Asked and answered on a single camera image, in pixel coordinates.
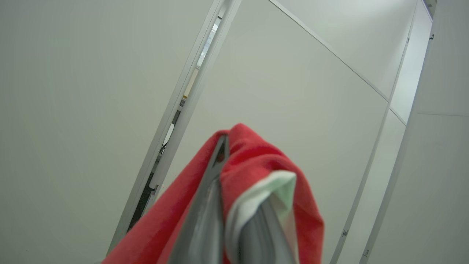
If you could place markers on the red and white garment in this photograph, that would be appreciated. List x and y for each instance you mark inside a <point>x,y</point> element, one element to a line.
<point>256,172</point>

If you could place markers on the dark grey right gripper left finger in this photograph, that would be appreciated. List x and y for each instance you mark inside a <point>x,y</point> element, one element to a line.
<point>203,216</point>

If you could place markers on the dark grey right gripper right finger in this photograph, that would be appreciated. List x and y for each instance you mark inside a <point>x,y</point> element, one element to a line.
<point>265,238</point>

